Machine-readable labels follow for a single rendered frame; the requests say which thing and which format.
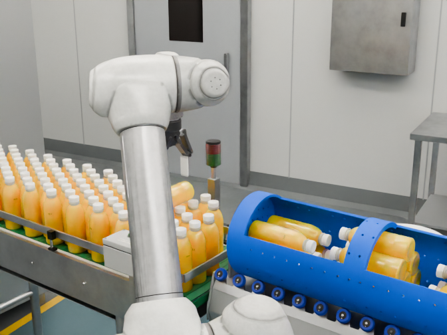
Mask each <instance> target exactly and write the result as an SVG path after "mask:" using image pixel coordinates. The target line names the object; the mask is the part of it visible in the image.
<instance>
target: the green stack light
mask: <svg viewBox="0 0 447 335"><path fill-rule="evenodd" d="M221 164H222V153H220V154H216V155H211V154H207V153H206V165H207V166H220V165H221Z"/></svg>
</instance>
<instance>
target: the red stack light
mask: <svg viewBox="0 0 447 335"><path fill-rule="evenodd" d="M221 152H222V144H218V145H208V144H206V153H207V154H211V155H216V154H220V153H221Z"/></svg>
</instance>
